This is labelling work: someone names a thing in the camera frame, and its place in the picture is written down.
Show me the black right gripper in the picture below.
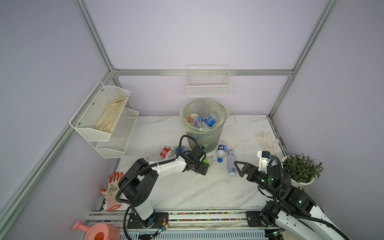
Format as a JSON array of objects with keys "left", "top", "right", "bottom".
[{"left": 232, "top": 160, "right": 280, "bottom": 198}]

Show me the tall clear bottle faint label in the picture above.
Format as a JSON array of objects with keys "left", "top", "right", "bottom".
[{"left": 227, "top": 148, "right": 236, "bottom": 177}]

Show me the clear bottle blue label white cap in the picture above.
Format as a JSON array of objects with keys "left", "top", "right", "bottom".
[{"left": 170, "top": 146, "right": 185, "bottom": 158}]

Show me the clear bottle green label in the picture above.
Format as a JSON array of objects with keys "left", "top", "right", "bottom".
[{"left": 203, "top": 156, "right": 217, "bottom": 166}]

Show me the small bottle blue Pepsi label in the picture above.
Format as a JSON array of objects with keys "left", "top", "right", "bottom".
[{"left": 217, "top": 144, "right": 227, "bottom": 163}]

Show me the clear bottle red white label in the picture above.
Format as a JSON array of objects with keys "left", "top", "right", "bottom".
[{"left": 160, "top": 147, "right": 173, "bottom": 159}]

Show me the Pocari Sweat bottle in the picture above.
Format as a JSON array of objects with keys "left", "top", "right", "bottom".
[{"left": 192, "top": 117, "right": 207, "bottom": 129}]

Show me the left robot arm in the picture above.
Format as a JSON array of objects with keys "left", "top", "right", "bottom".
[{"left": 115, "top": 135, "right": 209, "bottom": 228}]

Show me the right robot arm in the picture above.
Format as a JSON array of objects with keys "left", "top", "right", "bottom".
[{"left": 234, "top": 156, "right": 349, "bottom": 240}]

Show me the grey mesh waste bin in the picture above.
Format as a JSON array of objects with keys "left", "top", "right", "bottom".
[{"left": 181, "top": 99, "right": 229, "bottom": 154}]

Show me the green bin liner bag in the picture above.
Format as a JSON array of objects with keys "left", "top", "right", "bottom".
[{"left": 180, "top": 99, "right": 229, "bottom": 135}]

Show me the white cotton work glove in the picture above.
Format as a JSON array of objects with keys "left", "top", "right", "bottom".
[{"left": 255, "top": 131, "right": 280, "bottom": 155}]

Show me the potted green plant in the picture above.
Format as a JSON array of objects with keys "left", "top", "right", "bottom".
[{"left": 282, "top": 154, "right": 324, "bottom": 189}]

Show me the red coated glove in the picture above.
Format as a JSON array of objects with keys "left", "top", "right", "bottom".
[{"left": 100, "top": 172, "right": 124, "bottom": 212}]

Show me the beige glove in shelf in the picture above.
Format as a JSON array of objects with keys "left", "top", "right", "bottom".
[{"left": 94, "top": 97, "right": 128, "bottom": 134}]

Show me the pink watering can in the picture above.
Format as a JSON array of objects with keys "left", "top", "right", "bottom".
[{"left": 72, "top": 221, "right": 120, "bottom": 240}]

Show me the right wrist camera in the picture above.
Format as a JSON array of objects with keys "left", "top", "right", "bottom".
[{"left": 257, "top": 151, "right": 273, "bottom": 173}]

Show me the base rail with cable strip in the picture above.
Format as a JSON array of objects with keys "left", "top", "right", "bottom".
[{"left": 86, "top": 210, "right": 283, "bottom": 240}]

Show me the white wire wall basket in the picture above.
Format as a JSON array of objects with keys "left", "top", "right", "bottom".
[{"left": 187, "top": 65, "right": 232, "bottom": 98}]

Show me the white mesh wall shelf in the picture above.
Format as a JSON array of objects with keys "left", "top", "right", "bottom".
[{"left": 69, "top": 82, "right": 139, "bottom": 159}]

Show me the aluminium frame post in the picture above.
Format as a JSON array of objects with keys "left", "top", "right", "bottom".
[{"left": 73, "top": 0, "right": 133, "bottom": 110}]

